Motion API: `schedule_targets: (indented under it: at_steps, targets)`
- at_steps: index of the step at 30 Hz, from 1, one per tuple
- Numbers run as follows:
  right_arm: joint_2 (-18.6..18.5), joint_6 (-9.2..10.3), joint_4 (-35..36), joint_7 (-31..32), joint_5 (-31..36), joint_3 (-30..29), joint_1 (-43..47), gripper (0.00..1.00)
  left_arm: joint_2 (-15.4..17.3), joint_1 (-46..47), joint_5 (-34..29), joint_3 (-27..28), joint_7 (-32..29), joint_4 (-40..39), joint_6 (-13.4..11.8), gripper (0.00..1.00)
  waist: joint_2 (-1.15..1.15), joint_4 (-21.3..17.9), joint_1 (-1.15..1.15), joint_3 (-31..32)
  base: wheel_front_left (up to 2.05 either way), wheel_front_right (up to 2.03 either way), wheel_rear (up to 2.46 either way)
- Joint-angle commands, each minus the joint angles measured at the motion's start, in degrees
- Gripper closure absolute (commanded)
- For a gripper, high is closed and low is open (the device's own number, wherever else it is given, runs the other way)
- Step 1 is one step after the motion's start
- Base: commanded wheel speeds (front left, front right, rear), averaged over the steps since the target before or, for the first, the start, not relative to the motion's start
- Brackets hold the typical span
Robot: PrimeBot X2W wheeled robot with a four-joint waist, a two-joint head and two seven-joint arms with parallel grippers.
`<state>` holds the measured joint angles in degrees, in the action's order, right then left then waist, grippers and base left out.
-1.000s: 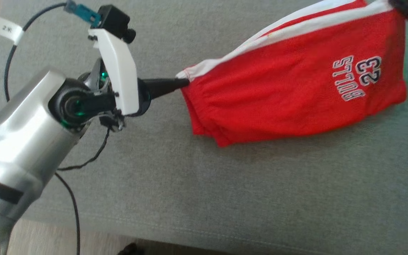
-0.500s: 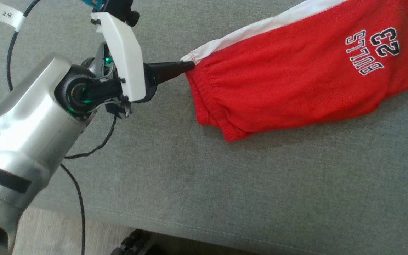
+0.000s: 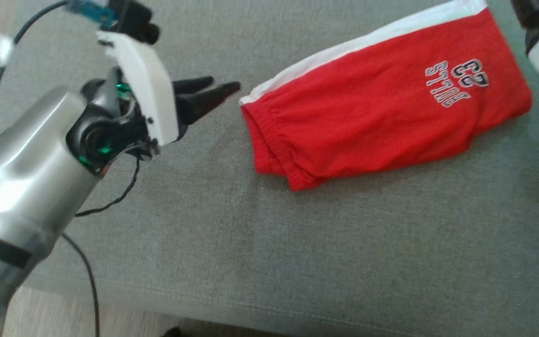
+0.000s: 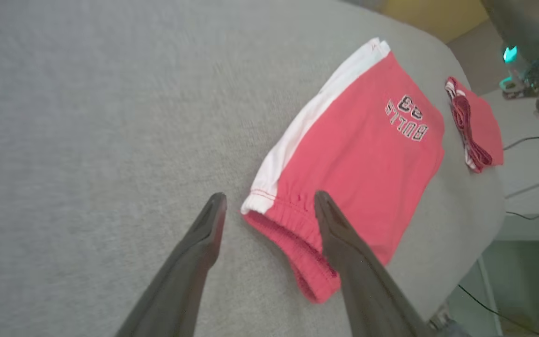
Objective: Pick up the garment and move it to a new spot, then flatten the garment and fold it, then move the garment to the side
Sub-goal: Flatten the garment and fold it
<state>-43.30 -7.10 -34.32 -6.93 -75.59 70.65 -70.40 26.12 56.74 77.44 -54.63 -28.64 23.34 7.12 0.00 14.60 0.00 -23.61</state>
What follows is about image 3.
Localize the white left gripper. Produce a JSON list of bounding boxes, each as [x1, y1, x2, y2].
[[96, 30, 241, 146]]

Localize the red white basketball shorts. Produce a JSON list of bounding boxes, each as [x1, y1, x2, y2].
[[240, 0, 533, 191]]

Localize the grey sofa seat cushion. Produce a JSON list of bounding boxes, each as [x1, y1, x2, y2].
[[0, 0, 539, 337]]

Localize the thin black twisted cable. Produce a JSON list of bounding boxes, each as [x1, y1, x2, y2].
[[75, 154, 141, 218]]

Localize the blue left cable connector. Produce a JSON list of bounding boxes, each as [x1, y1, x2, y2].
[[66, 0, 117, 28]]

